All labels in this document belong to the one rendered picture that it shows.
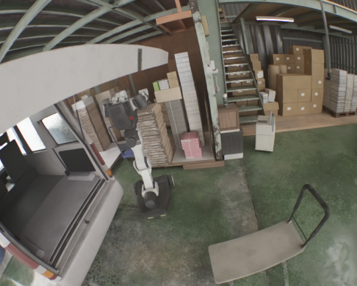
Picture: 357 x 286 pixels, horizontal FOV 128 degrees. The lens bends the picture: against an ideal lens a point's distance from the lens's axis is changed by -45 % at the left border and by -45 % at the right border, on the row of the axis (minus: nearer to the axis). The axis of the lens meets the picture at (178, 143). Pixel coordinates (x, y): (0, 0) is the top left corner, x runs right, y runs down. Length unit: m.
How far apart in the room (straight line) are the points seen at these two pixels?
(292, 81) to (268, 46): 2.46
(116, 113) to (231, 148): 1.81
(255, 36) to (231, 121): 4.31
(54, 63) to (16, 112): 0.10
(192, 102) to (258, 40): 4.20
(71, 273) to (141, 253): 0.81
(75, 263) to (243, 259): 1.47
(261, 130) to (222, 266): 2.04
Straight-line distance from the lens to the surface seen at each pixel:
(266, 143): 2.81
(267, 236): 1.65
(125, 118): 1.67
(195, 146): 2.59
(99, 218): 1.78
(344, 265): 2.12
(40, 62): 0.28
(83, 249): 1.69
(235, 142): 2.59
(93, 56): 0.37
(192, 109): 2.71
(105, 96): 4.02
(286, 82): 4.13
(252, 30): 6.20
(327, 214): 1.28
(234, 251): 1.56
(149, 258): 1.89
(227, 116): 2.40
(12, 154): 3.31
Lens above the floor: 1.66
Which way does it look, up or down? 29 degrees down
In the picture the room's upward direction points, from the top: 14 degrees counter-clockwise
